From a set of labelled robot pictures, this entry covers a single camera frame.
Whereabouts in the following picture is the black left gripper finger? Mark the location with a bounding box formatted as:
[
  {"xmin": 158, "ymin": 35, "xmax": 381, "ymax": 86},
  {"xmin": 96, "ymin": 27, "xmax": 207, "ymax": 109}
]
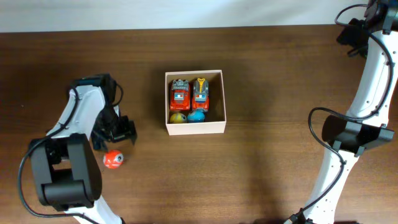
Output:
[
  {"xmin": 91, "ymin": 135, "xmax": 108, "ymax": 152},
  {"xmin": 129, "ymin": 120, "xmax": 137, "ymax": 145}
]

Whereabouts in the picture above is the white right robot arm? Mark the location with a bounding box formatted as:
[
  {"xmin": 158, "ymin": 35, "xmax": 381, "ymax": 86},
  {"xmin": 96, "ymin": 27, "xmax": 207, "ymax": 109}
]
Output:
[{"xmin": 286, "ymin": 0, "xmax": 397, "ymax": 223}]

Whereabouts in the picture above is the blue toy ball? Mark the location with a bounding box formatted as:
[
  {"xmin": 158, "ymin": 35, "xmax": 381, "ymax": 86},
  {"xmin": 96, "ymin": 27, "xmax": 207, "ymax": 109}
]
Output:
[{"xmin": 187, "ymin": 110, "xmax": 205, "ymax": 123}]

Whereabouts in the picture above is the red toy ball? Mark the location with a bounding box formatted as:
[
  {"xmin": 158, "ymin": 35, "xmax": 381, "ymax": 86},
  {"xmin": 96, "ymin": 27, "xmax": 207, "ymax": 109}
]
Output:
[{"xmin": 103, "ymin": 150, "xmax": 124, "ymax": 169}]

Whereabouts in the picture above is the pink cardboard box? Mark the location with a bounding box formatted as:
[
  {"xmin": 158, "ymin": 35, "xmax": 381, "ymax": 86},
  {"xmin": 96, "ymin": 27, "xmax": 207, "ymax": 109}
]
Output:
[{"xmin": 164, "ymin": 70, "xmax": 227, "ymax": 136}]

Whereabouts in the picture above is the red fire truck grey top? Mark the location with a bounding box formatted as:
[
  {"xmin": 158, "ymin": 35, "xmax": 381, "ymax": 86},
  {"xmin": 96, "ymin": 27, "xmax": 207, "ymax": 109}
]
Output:
[{"xmin": 169, "ymin": 79, "xmax": 190, "ymax": 111}]

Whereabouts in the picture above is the yellow toy ball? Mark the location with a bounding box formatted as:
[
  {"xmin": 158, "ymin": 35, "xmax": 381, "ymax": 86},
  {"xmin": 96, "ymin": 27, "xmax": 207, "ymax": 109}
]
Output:
[{"xmin": 169, "ymin": 113, "xmax": 187, "ymax": 124}]

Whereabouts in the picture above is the fire truck with yellow ladder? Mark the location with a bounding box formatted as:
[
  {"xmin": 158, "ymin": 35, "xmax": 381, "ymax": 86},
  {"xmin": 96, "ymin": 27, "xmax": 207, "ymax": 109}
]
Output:
[{"xmin": 192, "ymin": 78, "xmax": 210, "ymax": 113}]

